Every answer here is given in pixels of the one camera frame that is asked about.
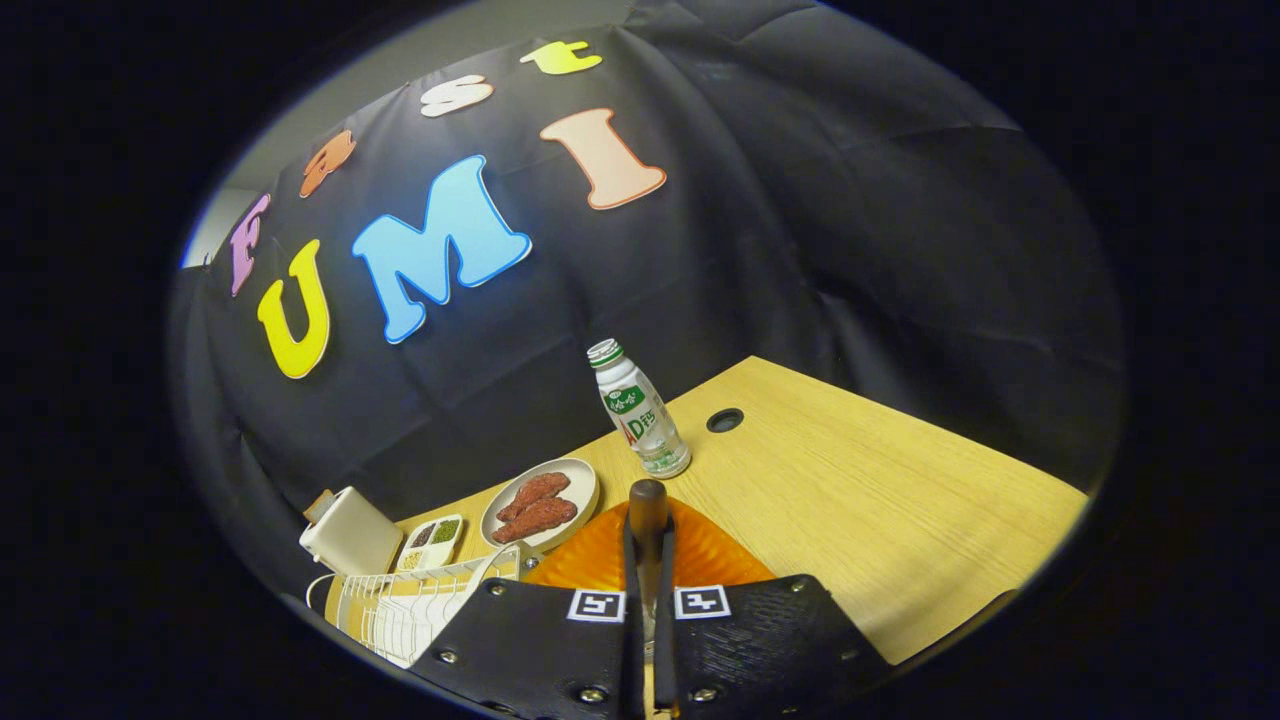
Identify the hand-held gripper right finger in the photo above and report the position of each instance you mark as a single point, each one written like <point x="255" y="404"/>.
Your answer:
<point x="760" y="640"/>

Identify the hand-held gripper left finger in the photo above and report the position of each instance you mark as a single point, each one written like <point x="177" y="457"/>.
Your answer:
<point x="540" y="640"/>

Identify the white divided bean dish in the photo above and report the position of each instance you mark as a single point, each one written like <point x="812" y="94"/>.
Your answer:
<point x="425" y="552"/>

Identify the beige round plate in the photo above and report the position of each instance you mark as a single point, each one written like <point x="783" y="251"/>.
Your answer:
<point x="585" y="485"/>

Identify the red meat piece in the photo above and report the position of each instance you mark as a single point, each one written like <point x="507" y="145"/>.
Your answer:
<point x="535" y="520"/>
<point x="535" y="493"/>

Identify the cream toaster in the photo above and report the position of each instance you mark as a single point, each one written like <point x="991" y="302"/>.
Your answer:
<point x="355" y="540"/>

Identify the white green labelled bottle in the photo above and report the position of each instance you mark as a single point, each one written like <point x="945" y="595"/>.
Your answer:
<point x="640" y="415"/>

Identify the brown toast slice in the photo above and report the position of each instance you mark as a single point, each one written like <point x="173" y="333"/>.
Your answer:
<point x="318" y="505"/>

